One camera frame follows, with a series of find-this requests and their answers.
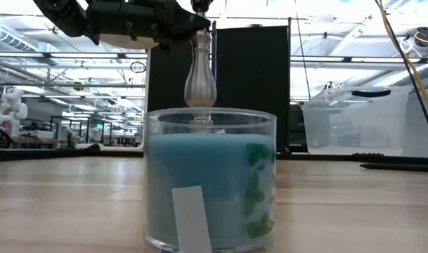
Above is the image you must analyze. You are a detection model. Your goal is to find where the black partition screen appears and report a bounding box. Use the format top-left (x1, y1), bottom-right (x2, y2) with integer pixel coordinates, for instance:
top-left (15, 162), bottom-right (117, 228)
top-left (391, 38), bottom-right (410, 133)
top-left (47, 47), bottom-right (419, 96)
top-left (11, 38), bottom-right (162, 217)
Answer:
top-left (146, 25), bottom-right (292, 153)

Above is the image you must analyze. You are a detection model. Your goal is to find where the black round ceiling device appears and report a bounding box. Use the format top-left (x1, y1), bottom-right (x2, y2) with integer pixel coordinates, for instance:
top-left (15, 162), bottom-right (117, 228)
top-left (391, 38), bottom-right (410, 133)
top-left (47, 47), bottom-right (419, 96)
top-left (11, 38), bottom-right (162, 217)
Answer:
top-left (414, 27), bottom-right (428, 48)

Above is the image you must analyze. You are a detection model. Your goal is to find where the clear plastic bin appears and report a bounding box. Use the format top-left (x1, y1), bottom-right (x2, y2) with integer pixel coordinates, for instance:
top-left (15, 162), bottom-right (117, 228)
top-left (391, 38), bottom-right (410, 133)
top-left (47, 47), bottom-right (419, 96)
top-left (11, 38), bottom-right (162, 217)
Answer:
top-left (301, 85), bottom-right (410, 157)

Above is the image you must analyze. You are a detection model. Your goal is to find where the yellow cable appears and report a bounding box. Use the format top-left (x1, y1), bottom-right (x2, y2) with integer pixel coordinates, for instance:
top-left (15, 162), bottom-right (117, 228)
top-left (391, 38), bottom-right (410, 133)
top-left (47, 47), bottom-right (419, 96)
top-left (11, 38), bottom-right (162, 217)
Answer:
top-left (377, 0), bottom-right (428, 122)

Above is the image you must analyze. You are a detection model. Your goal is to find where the silver lamp stand black socket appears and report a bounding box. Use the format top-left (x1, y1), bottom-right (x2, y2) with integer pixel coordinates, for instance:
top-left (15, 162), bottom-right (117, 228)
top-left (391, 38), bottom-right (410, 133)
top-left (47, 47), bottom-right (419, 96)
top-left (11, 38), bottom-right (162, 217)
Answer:
top-left (183, 0), bottom-right (218, 134)

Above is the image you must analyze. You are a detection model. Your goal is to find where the black aluminium frame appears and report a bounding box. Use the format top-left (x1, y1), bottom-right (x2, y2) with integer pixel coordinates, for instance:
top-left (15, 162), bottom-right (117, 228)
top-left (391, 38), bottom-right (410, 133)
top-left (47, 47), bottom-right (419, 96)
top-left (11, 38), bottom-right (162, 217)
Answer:
top-left (0, 148), bottom-right (428, 166)

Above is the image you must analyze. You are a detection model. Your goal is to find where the black thin stick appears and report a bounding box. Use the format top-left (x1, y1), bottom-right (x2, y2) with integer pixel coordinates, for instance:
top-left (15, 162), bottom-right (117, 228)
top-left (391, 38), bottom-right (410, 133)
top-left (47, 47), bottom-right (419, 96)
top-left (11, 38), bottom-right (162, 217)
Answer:
top-left (360, 162), bottom-right (428, 174)

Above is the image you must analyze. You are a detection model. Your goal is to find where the blue candle glass jar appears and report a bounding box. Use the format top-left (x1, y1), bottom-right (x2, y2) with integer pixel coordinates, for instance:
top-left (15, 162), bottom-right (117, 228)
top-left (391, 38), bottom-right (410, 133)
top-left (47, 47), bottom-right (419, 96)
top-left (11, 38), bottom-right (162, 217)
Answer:
top-left (143, 106), bottom-right (278, 253)

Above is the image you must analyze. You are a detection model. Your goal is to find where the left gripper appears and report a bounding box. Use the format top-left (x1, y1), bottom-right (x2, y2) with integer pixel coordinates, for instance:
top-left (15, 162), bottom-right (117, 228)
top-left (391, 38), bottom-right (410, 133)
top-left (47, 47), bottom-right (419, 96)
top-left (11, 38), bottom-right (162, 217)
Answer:
top-left (86, 0), bottom-right (212, 52)

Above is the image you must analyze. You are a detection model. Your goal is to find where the thin black hanging cable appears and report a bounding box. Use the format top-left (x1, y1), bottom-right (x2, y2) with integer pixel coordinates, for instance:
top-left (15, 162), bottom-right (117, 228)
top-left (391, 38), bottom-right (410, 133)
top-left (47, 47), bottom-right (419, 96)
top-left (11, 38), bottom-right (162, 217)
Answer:
top-left (294, 0), bottom-right (311, 103)

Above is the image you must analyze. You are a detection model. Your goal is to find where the black hose loop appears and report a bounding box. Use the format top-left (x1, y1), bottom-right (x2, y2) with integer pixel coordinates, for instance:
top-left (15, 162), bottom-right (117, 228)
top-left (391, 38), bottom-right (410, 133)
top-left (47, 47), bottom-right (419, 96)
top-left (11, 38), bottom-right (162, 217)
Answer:
top-left (0, 125), bottom-right (16, 150)

